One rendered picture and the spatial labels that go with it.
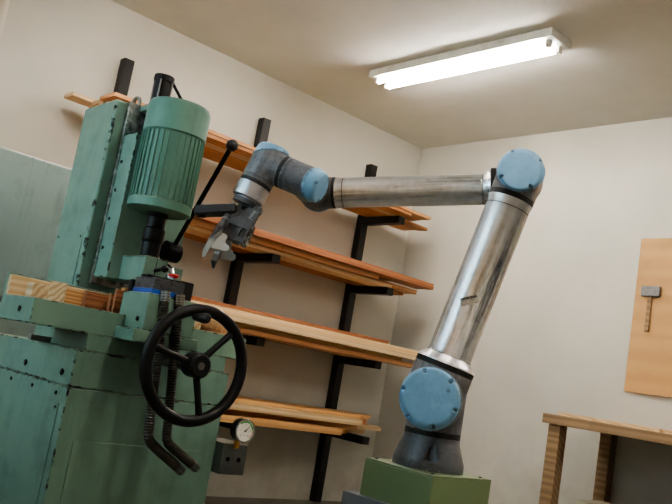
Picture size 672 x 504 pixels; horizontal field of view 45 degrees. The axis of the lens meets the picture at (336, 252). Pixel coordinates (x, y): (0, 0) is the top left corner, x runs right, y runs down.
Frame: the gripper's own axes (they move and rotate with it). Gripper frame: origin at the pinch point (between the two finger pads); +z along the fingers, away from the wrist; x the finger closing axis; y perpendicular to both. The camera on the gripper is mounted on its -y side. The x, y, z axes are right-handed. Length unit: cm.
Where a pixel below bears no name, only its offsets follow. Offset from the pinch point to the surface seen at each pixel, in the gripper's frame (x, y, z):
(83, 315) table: -22.9, -14.4, 25.9
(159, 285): -20.0, -2.4, 11.6
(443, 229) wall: 370, 54, -131
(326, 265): 287, -3, -57
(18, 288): -17.3, -34.1, 27.3
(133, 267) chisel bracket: 1.8, -17.4, 9.5
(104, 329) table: -18.7, -9.6, 26.8
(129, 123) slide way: 10, -42, -28
